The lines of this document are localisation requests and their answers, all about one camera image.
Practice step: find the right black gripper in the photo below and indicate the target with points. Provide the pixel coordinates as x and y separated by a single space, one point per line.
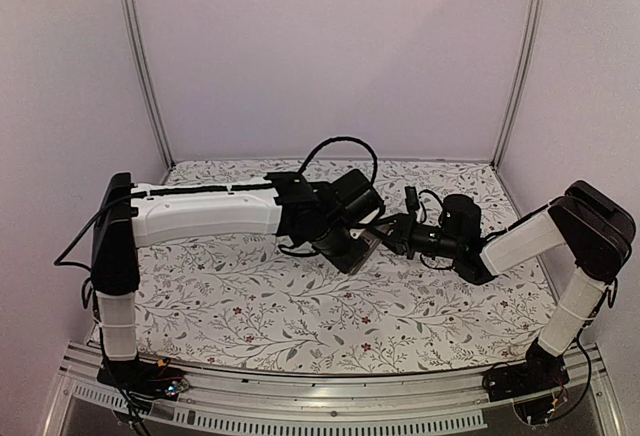
400 234

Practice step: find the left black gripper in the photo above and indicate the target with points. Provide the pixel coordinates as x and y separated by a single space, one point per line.
347 264

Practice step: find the grey white remote control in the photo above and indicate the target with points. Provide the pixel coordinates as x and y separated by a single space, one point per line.
372 238

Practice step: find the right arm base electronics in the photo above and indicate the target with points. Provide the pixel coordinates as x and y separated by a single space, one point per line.
541 383

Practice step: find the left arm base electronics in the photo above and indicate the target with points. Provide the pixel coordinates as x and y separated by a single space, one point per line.
144 380

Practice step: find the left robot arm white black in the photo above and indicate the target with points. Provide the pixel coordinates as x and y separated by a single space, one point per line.
316 218

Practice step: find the floral patterned table mat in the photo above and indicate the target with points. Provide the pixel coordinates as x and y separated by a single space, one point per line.
238 301

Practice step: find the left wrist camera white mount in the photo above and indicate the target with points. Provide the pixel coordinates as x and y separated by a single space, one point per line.
367 222

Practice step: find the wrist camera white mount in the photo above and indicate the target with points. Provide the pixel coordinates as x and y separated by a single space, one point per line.
367 222
412 201

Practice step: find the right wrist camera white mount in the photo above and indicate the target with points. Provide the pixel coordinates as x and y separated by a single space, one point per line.
412 201

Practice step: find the front aluminium rail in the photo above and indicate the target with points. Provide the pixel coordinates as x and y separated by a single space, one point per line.
231 401

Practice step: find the right aluminium frame post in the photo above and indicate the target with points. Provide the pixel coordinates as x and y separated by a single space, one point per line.
532 21

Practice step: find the aluminium frame post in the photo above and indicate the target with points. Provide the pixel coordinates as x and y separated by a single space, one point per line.
135 36
532 21

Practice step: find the left aluminium frame post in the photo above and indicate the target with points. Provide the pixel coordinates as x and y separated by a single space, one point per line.
135 36

